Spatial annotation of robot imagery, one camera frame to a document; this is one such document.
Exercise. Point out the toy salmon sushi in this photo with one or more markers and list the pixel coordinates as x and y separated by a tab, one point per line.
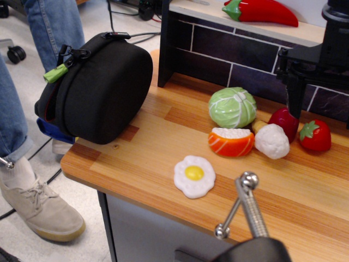
230	142

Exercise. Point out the dark brick pattern shelf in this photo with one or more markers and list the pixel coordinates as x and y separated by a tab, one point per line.
199	40

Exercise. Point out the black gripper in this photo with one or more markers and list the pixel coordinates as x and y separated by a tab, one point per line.
324	65

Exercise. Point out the blue jeans leg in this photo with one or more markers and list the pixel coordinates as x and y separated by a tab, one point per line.
15	141
53	24

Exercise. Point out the blue object under bag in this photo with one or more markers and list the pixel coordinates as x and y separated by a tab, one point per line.
54	132

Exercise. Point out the metal clamp screw handle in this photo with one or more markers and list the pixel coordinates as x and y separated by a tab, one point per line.
245	184

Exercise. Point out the black clamp base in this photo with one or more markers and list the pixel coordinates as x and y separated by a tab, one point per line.
257	249

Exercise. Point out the grey table cabinet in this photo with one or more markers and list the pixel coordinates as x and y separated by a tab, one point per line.
137	234

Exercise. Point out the toy red chili pepper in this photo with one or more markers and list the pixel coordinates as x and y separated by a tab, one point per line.
260	11

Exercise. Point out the toy white cauliflower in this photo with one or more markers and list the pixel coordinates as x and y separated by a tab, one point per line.
272	141

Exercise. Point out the toy fried egg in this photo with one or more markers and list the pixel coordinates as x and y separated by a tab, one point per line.
194	176

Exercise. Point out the blue jeans leg back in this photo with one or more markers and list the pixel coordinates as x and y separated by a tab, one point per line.
53	24

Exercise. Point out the toy green cabbage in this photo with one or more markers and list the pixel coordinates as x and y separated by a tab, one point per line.
232	107

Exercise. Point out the toy dark red fruit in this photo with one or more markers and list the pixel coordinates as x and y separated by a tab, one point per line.
286	121

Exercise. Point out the black zipper bag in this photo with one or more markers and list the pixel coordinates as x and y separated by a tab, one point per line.
106	84

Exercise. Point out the beige suede shoe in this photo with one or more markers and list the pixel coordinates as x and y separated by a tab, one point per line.
45	212

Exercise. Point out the green zipper pull tab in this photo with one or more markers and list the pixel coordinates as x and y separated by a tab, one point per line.
54	74

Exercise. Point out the black chair caster wheel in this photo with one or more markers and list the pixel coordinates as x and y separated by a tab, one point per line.
16	54

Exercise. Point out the toy red strawberry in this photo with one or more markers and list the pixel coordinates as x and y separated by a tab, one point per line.
315	135

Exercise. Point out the blue jeans leg left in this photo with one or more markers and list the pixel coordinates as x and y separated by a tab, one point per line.
15	141

